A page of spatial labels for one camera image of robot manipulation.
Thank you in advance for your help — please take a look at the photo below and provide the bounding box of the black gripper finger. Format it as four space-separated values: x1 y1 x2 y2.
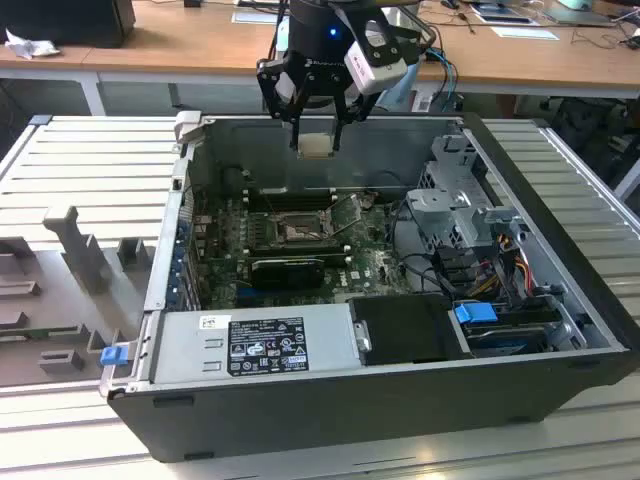
256 58 312 151
331 74 377 152

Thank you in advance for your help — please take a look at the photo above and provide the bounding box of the square CPU chip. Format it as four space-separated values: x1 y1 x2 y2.
297 133 336 161

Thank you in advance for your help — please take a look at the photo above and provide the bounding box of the black RAM slot bank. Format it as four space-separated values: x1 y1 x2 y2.
245 239 352 265
245 185 337 212

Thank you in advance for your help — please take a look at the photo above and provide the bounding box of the CPU socket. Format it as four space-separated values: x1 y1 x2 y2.
269 209 337 247

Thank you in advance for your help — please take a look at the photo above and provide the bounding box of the wooden desk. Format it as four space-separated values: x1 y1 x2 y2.
0 0 640 100

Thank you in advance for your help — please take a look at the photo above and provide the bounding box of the silver metal drive cage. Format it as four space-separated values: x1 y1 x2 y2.
403 133 532 262

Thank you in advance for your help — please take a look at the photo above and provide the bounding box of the green motherboard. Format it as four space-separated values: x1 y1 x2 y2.
192 192 437 311

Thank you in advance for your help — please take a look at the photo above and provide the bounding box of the black graphics card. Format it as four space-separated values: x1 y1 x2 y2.
248 257 327 291

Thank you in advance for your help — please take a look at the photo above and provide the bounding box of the dark printed paper sheet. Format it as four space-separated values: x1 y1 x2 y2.
471 11 540 27

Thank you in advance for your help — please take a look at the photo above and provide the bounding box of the white blue paper sheet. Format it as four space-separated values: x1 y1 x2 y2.
488 24 561 42

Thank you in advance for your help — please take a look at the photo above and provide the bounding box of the black box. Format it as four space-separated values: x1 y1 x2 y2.
0 0 138 50

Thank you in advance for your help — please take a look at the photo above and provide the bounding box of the black plastic shroud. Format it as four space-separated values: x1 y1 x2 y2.
346 293 475 367

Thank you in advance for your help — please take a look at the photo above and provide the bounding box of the blue disk carrier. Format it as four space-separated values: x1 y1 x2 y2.
453 301 498 327

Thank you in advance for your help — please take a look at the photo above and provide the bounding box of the crumpled white paper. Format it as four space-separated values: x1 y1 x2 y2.
3 26 63 61

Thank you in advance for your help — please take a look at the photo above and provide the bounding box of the grey laptop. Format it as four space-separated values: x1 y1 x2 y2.
541 0 627 28

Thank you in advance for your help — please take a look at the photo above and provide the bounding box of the silver power supply unit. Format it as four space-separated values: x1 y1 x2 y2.
148 303 362 385

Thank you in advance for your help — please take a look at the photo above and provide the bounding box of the grey parts rack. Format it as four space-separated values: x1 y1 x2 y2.
0 203 162 389

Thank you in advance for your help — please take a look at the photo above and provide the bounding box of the black open PC case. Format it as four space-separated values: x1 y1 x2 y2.
99 110 634 464

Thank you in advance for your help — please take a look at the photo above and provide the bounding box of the green RAM stick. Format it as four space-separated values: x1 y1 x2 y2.
0 326 47 343

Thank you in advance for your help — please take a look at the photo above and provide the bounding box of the small grey wrist camera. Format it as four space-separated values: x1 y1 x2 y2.
275 72 301 102

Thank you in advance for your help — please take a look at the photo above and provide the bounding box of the white wrist camera black mount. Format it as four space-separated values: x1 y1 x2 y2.
345 17 409 97

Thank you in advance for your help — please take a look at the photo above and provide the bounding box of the blue cable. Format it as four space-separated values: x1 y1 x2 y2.
425 46 462 110

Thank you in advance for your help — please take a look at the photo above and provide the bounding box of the black wire loop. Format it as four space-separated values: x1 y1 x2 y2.
388 198 452 297

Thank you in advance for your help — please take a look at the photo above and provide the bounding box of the yellow red wire bundle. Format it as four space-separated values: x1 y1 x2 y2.
469 243 535 302

